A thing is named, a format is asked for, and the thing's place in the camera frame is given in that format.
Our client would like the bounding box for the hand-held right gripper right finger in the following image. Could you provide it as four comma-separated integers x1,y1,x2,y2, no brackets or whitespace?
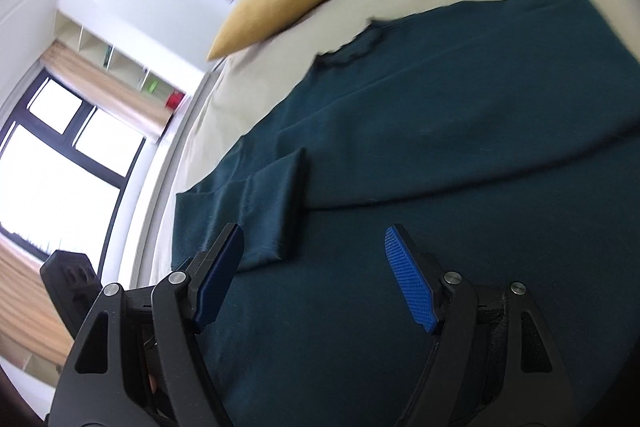
384,224,581,427

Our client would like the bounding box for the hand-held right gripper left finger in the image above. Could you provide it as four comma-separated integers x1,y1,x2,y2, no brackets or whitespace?
47,223,246,427

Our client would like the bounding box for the dark green knit sweater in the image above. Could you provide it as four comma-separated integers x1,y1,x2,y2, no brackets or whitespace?
170,0,640,427

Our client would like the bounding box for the black framed window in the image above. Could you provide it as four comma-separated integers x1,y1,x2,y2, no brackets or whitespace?
0,76,146,265

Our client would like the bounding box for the beige roller blind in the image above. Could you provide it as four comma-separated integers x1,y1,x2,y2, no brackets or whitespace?
40,39,173,140

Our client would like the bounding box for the yellow pillow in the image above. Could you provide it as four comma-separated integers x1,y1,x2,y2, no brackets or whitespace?
206,0,349,61

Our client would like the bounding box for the white wall shelf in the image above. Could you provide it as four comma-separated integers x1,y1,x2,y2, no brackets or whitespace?
52,9,188,110

